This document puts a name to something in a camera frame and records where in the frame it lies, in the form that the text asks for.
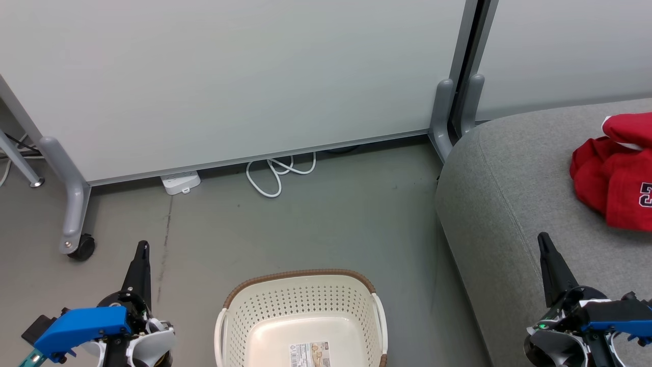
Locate cream perforated laundry basket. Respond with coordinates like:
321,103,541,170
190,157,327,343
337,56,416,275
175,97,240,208
214,269,389,367

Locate black caster wheel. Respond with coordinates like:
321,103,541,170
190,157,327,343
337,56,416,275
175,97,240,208
67,233,96,261

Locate slanted metal table leg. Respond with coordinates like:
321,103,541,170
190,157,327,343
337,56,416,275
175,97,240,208
0,130,45,188

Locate grey fabric sofa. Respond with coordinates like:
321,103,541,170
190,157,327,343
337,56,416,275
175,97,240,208
436,98,652,367

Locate thin cables behind table leg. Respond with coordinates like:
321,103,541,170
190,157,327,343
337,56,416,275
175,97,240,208
0,134,42,187

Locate paper label in basket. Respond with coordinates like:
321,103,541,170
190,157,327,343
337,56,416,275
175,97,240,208
289,342,332,367

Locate red garment with navy print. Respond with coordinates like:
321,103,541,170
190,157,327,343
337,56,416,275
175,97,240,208
569,137,652,232

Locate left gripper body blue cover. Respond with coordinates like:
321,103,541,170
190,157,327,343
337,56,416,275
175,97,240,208
33,291,176,367

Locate wide white partition panel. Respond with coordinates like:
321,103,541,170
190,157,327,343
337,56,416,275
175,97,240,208
0,0,479,185

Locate long grey partition foot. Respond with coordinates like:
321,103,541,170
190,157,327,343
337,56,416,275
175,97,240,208
38,136,91,254

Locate narrow white partition panel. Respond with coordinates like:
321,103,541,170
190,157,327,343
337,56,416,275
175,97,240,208
474,0,652,122

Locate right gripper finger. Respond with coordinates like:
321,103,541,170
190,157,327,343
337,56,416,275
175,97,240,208
537,232,581,308

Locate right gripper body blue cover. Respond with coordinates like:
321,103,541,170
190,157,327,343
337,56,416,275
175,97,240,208
525,286,652,367

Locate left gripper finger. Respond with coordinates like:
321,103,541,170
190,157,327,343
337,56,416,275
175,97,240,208
121,241,152,309

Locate white power strip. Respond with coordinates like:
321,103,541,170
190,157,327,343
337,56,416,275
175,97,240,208
160,171,201,195

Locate white looped power cable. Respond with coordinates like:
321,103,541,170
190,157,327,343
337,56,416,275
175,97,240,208
246,151,317,198

